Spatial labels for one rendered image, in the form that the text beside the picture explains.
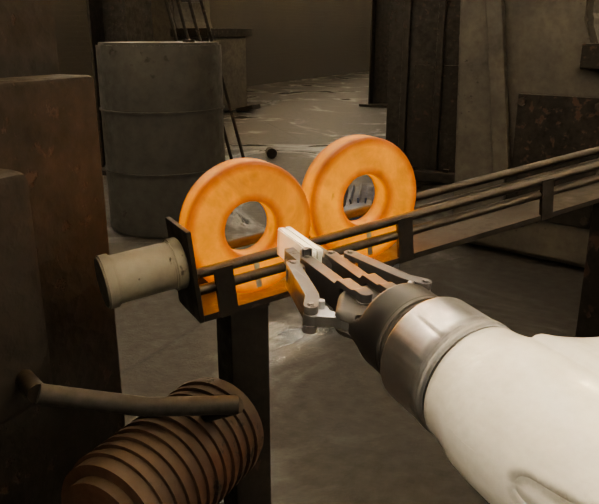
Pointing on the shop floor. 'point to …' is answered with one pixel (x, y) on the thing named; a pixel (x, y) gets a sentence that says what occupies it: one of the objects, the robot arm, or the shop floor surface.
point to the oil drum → (158, 127)
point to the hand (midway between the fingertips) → (299, 252)
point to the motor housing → (171, 456)
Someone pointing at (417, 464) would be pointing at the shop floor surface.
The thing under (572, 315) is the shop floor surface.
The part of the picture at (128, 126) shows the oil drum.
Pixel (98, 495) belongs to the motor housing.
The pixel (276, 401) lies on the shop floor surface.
